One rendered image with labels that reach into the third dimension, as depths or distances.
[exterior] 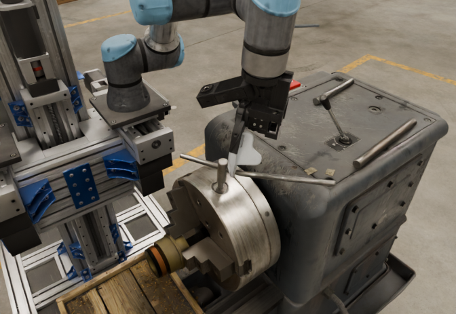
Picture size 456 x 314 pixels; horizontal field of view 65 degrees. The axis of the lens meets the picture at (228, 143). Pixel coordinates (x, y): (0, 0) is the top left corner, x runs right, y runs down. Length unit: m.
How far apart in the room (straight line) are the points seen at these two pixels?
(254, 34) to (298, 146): 0.45
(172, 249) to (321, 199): 0.36
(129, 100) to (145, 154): 0.19
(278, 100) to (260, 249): 0.38
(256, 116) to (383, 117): 0.57
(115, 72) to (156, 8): 0.69
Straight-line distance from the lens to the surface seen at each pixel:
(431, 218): 2.76
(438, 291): 2.40
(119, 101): 1.28
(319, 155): 0.91
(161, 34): 1.16
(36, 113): 1.31
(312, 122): 1.04
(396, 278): 1.64
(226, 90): 0.62
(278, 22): 0.54
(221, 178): 0.79
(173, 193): 0.88
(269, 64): 0.56
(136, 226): 2.15
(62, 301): 1.13
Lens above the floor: 1.81
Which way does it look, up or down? 37 degrees down
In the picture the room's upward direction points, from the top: straight up
